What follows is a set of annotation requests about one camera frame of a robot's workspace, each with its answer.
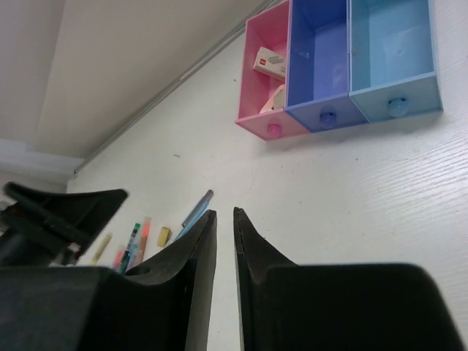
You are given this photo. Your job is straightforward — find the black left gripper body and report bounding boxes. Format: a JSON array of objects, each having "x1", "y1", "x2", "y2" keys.
[{"x1": 1, "y1": 199, "x2": 79, "y2": 267}]

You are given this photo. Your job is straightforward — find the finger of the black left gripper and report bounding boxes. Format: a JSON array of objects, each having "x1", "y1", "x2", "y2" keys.
[{"x1": 2, "y1": 182, "x2": 128, "y2": 252}]

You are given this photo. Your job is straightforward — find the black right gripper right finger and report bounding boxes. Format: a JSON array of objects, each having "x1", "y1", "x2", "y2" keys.
[{"x1": 233, "y1": 208, "x2": 464, "y2": 350}]

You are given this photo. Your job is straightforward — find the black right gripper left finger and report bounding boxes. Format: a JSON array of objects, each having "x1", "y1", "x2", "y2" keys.
[{"x1": 1, "y1": 210, "x2": 216, "y2": 350}]

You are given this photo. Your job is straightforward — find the yellow eraser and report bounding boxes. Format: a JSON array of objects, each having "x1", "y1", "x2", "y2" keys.
[{"x1": 156, "y1": 227, "x2": 171, "y2": 247}]

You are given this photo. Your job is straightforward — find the blue utility knife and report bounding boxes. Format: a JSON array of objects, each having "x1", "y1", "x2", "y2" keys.
[{"x1": 173, "y1": 189, "x2": 214, "y2": 241}]

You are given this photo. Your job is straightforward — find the white staple box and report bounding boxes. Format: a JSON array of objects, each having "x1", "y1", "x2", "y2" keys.
[{"x1": 253, "y1": 47, "x2": 287, "y2": 81}]

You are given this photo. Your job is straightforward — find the pink stapler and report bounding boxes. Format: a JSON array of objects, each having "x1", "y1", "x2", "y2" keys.
[{"x1": 260, "y1": 84, "x2": 285, "y2": 113}]

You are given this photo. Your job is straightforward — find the yellow highlighter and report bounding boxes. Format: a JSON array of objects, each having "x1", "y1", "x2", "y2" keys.
[{"x1": 90, "y1": 233, "x2": 113, "y2": 265}]

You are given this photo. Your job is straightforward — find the pink purple highlighter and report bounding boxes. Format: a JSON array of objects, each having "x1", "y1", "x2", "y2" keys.
[{"x1": 112, "y1": 245, "x2": 125, "y2": 271}]

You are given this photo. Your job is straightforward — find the green cap gel pen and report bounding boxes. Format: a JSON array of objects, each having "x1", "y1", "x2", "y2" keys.
[{"x1": 118, "y1": 223, "x2": 141, "y2": 274}]

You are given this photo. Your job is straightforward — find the orange highlighter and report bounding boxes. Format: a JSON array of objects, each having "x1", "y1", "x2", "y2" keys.
[{"x1": 136, "y1": 217, "x2": 151, "y2": 265}]

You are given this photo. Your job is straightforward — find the purple drawer box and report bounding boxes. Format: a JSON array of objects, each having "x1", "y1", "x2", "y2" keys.
[{"x1": 285, "y1": 0, "x2": 368, "y2": 133}]

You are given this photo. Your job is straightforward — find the light blue drawer box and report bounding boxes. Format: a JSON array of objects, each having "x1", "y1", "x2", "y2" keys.
[{"x1": 349, "y1": 1, "x2": 442, "y2": 123}]

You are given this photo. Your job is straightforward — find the pink drawer box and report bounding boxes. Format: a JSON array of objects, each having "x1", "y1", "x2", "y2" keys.
[{"x1": 235, "y1": 1, "x2": 309, "y2": 141}]

